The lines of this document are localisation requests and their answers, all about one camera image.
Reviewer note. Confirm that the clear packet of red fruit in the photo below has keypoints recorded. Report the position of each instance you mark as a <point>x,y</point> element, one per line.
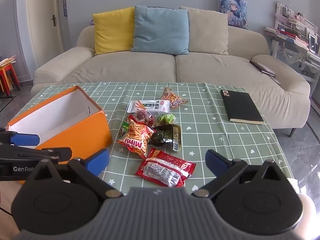
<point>143,117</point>

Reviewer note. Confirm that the black notebook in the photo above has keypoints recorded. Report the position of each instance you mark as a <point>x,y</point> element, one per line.
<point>241,107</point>

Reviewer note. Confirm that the blue pillow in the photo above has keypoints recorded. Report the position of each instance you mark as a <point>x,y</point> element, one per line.
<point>160,30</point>

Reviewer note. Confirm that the red stool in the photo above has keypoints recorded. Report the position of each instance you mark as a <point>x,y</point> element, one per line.
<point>8,76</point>

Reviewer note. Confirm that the green checkered tablecloth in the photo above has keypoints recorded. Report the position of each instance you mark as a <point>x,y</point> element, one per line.
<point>205,132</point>

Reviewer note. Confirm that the tablet screen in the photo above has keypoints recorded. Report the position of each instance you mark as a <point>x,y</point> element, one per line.
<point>314,43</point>

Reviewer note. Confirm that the beige pillow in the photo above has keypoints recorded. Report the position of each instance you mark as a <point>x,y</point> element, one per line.
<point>207,32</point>

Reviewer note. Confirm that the pile of pink books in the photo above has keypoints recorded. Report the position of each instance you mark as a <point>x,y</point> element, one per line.
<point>287,35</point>

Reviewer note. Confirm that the stack of papers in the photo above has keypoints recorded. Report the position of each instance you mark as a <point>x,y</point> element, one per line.
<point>7,60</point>

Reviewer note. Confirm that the cartoon print pillow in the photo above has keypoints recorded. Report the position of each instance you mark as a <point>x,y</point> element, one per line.
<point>232,10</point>

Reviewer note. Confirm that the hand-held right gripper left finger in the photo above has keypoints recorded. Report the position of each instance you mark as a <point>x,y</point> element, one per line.
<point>97,158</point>

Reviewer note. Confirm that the dark book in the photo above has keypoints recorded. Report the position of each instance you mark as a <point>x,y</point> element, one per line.
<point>263,69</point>

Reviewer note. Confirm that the orange stick snack bag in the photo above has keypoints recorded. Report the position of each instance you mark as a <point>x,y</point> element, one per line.
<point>136,137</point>

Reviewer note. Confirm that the clear packet of green snack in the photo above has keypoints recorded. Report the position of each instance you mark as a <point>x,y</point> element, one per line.
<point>165,118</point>

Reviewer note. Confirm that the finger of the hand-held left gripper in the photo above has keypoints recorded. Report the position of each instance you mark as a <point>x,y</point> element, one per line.
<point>25,139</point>
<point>50,153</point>

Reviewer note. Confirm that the orange mixed nut packet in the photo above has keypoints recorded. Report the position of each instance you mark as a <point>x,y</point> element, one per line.
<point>173,98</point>

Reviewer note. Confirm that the dark seaweed packet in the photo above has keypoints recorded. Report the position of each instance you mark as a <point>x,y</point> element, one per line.
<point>166,137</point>

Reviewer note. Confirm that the beige fabric sofa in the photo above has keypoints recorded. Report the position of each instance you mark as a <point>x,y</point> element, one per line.
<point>150,70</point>

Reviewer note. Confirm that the white door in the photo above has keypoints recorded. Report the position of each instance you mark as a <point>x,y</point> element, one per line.
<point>42,17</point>

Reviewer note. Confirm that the yellow pillow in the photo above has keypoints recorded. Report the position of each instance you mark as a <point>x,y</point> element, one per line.
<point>112,32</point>

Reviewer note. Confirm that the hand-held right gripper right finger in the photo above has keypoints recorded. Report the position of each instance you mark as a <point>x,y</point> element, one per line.
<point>215,160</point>

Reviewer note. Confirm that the orange cardboard box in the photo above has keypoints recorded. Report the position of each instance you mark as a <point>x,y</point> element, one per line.
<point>82,127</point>

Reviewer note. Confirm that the red packet with white label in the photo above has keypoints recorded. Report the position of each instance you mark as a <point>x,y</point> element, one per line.
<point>165,168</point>

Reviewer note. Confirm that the green sausage snack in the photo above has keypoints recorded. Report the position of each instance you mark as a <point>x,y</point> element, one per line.
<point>123,129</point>

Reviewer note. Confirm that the white stick snack packet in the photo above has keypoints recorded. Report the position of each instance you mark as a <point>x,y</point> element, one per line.
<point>150,106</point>

